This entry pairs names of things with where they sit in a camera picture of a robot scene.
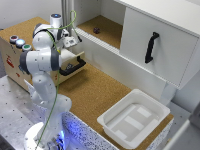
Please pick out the wooden drawer box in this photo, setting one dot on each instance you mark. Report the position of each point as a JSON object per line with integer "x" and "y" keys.
{"x": 25, "y": 28}

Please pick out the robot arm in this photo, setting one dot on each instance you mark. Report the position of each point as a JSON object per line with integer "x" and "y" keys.
{"x": 41, "y": 60}

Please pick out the wooden drawer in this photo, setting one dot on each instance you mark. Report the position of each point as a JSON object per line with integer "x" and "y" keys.
{"x": 71, "y": 57}

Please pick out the white plastic box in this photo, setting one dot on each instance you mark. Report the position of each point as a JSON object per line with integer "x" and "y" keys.
{"x": 133, "y": 121}

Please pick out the white sliding door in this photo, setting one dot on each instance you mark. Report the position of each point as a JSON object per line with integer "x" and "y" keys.
{"x": 173, "y": 56}

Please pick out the red button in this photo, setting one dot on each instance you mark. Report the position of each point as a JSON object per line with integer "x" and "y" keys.
{"x": 14, "y": 38}

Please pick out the purple block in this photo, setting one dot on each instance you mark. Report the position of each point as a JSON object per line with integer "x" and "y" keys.
{"x": 96, "y": 30}

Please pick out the green button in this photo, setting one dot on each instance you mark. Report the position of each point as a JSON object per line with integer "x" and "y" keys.
{"x": 26, "y": 47}

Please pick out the blue button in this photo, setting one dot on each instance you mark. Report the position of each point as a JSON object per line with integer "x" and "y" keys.
{"x": 20, "y": 42}

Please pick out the white cabinet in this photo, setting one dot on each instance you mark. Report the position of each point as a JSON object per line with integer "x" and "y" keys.
{"x": 110, "y": 63}

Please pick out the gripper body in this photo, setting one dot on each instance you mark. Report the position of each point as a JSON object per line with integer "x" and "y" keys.
{"x": 70, "y": 41}

